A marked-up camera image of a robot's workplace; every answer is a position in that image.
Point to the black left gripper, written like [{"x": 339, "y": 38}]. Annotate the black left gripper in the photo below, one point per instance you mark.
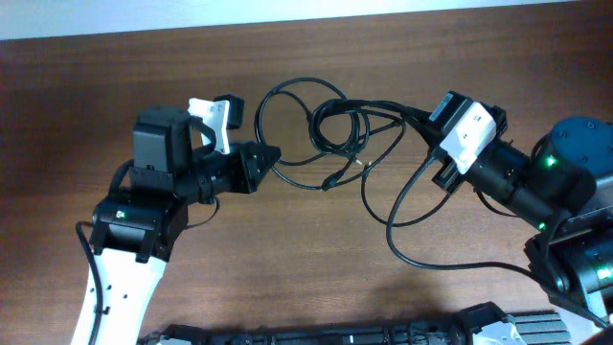
[{"x": 248, "y": 175}]

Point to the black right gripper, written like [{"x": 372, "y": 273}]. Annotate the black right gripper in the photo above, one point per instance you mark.
[{"x": 445, "y": 172}]

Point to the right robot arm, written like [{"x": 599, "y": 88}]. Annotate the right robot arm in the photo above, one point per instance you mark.
[{"x": 563, "y": 188}]

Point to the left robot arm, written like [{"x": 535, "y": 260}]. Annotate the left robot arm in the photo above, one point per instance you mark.
[{"x": 181, "y": 156}]

